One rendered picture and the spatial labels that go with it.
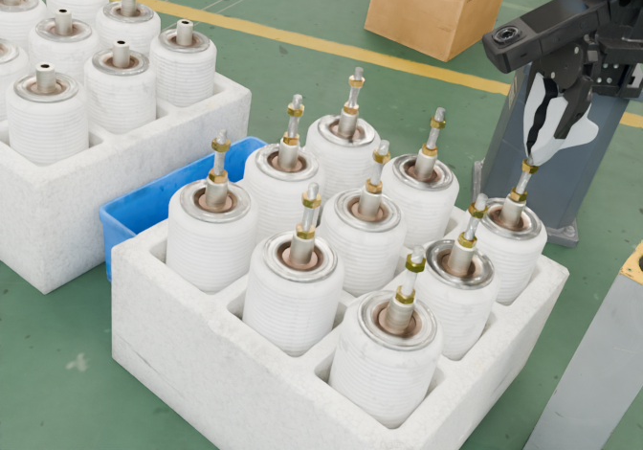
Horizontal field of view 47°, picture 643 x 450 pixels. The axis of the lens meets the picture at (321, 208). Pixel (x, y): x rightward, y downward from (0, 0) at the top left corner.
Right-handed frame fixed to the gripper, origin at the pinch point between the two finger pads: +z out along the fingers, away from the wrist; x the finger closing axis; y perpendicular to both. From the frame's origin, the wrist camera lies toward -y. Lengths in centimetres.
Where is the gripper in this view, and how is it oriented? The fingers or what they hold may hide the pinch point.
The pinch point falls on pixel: (530, 150)
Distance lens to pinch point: 82.4
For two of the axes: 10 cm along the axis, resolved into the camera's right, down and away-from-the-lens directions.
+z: -1.6, 7.9, 5.9
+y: 9.6, -0.2, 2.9
